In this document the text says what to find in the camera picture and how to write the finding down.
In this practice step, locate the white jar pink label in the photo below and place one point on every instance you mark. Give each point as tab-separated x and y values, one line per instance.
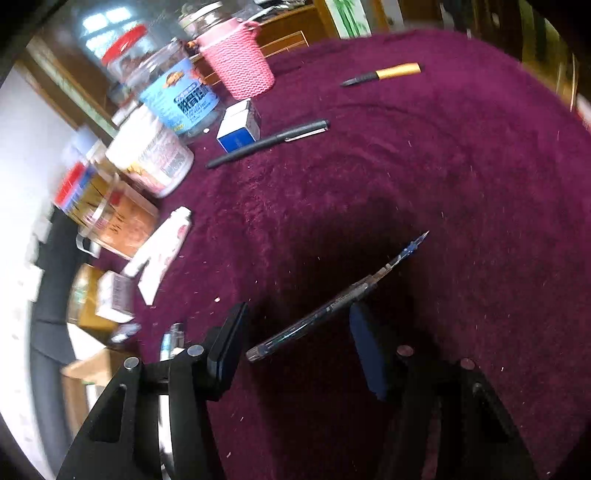
147	152

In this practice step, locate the clear jar orange label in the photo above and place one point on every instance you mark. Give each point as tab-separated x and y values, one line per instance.
122	221

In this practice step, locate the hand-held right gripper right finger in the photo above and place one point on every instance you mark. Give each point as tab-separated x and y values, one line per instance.
367	346

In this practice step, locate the clear blue needle-tip pen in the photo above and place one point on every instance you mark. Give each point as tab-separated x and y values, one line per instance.
318	314

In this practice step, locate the small blue white box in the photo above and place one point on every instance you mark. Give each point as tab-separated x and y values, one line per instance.
238	127

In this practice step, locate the cardboard box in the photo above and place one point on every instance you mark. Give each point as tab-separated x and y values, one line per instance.
81	383

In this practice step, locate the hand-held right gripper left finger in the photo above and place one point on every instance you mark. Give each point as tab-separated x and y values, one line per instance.
228	350

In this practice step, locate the glass jar metal lid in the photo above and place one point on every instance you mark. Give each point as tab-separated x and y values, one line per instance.
201	18

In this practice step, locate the black and yellow pen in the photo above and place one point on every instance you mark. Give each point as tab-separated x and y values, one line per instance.
392	72

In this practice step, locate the brown packing tape roll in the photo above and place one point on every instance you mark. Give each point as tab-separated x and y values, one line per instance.
83	295

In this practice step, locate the pink white tube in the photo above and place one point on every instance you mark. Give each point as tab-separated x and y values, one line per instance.
164	249

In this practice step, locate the pink knitted cup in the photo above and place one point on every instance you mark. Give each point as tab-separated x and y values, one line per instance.
240	60

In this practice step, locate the red lid jar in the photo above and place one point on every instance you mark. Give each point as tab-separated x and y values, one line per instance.
123	46

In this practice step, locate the slim black pen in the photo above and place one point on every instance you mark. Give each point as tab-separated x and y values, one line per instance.
268	143

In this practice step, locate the blue label plastic jar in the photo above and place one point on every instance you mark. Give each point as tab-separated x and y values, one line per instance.
182	97

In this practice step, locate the bamboo painted door panel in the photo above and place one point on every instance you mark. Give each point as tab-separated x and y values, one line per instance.
346	16

